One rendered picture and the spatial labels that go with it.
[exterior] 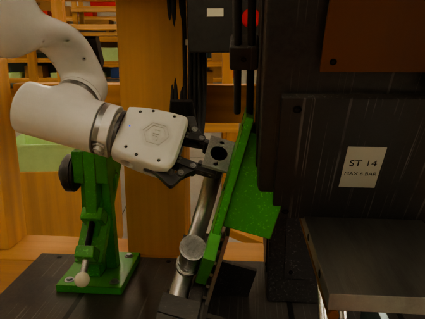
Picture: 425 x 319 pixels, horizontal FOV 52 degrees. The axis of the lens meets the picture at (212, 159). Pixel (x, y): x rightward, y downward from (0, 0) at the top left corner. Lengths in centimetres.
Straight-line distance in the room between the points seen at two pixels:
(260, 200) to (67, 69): 38
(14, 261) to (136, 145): 56
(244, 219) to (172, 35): 47
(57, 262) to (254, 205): 56
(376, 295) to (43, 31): 52
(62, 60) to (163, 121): 19
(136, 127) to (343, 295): 39
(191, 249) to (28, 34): 36
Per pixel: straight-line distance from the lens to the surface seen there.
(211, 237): 61
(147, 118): 69
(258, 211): 61
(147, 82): 96
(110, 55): 772
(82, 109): 69
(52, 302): 90
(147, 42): 96
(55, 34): 68
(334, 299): 46
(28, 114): 71
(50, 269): 102
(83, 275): 86
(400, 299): 47
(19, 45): 64
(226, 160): 66
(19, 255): 116
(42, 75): 1060
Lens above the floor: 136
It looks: 14 degrees down
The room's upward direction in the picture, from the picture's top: straight up
